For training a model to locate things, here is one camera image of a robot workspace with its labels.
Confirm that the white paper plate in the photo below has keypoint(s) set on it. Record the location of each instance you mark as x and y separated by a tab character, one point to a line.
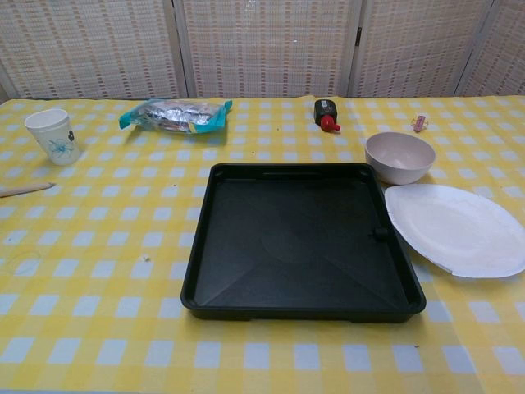
455	230

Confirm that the black plastic square tray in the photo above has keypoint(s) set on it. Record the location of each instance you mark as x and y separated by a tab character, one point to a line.
246	246

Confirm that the black bottle red cap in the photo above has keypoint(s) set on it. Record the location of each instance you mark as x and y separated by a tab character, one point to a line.
325	108

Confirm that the teal and silver snack bag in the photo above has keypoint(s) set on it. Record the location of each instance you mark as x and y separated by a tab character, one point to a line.
176	115

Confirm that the beige round bowl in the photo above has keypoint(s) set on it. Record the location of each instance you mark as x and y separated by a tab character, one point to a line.
400	158

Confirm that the woven folding screen panel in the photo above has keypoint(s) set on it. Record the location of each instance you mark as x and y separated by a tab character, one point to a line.
266	45
414	45
90	45
504	53

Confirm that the pink binder clip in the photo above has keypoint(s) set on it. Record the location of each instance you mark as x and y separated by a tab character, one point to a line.
419	123

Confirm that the yellow white checkered tablecloth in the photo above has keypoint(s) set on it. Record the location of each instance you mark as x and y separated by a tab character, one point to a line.
102	287

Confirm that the dark screen hinge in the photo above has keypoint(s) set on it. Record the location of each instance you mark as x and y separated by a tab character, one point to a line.
359	35

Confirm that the white paper cup blue flower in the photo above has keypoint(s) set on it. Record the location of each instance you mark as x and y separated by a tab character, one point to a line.
53	135

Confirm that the wooden stick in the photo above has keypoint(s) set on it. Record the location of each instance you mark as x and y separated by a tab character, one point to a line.
24	189

